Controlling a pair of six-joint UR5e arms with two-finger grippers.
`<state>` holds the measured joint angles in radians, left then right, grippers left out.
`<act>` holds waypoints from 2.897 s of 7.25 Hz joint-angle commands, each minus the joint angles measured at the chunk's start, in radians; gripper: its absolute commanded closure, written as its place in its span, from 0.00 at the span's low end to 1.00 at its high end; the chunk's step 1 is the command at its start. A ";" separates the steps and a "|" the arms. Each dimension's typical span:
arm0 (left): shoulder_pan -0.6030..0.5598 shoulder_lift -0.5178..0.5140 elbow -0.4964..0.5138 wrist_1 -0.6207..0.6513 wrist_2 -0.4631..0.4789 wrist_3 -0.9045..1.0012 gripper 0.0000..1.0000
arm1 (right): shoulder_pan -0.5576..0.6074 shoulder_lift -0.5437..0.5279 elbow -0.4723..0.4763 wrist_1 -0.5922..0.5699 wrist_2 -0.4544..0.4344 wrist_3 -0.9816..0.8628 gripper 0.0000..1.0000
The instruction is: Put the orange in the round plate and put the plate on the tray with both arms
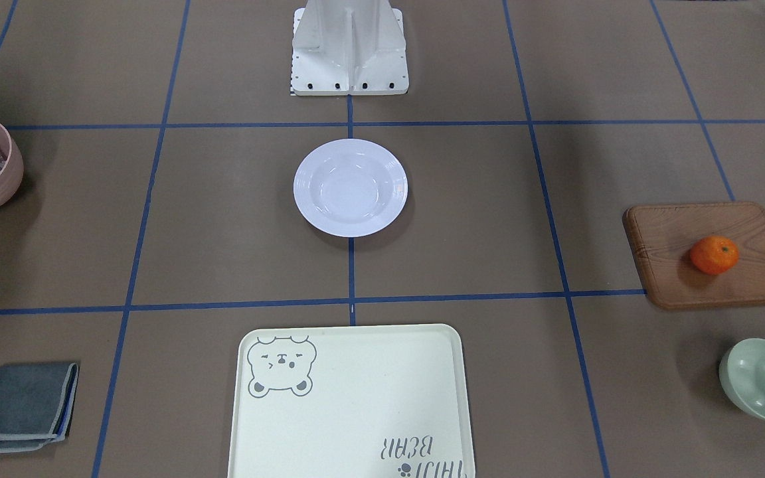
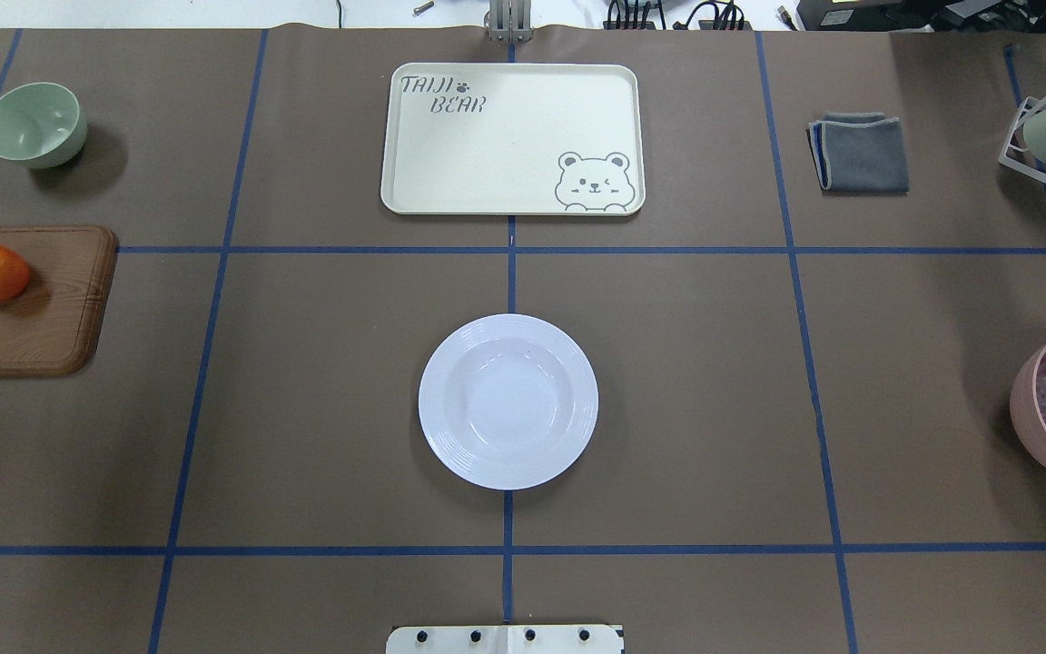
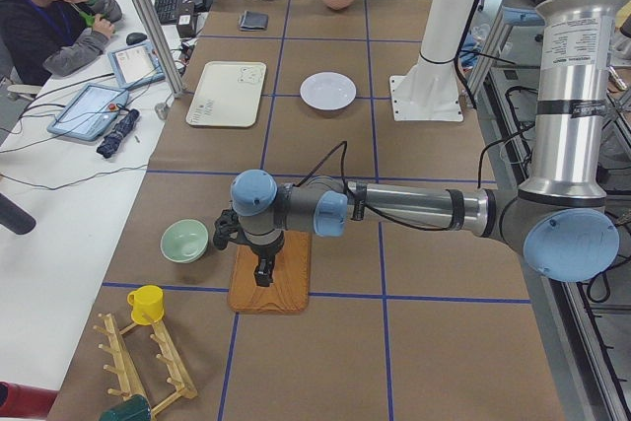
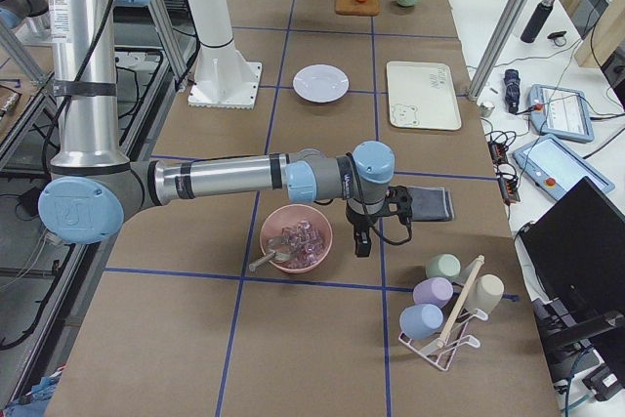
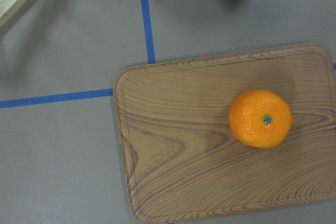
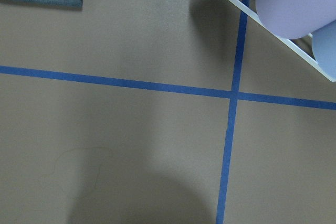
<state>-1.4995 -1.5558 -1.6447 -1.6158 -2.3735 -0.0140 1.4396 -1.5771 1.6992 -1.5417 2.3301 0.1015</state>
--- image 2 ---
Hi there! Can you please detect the white round plate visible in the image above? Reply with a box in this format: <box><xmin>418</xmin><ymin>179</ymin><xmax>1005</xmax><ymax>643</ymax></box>
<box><xmin>418</xmin><ymin>313</ymin><xmax>599</xmax><ymax>491</ymax></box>

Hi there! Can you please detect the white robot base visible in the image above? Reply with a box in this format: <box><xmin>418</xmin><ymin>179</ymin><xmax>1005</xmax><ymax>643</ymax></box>
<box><xmin>385</xmin><ymin>622</ymin><xmax>626</xmax><ymax>653</ymax></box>

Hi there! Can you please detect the cream bear tray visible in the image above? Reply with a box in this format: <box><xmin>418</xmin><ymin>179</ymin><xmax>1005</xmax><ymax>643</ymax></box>
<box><xmin>380</xmin><ymin>62</ymin><xmax>645</xmax><ymax>216</ymax></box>

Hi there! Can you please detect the brown wooden tray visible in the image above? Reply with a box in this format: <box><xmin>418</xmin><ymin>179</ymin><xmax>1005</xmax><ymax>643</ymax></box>
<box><xmin>0</xmin><ymin>226</ymin><xmax>119</xmax><ymax>378</ymax></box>

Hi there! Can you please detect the grey folded cloth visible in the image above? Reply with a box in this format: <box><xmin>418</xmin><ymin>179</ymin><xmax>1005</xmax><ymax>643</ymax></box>
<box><xmin>808</xmin><ymin>112</ymin><xmax>910</xmax><ymax>194</ymax></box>

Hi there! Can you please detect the green bowl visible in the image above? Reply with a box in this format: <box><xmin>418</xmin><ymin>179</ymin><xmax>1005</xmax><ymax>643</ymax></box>
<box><xmin>0</xmin><ymin>82</ymin><xmax>88</xmax><ymax>170</ymax></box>

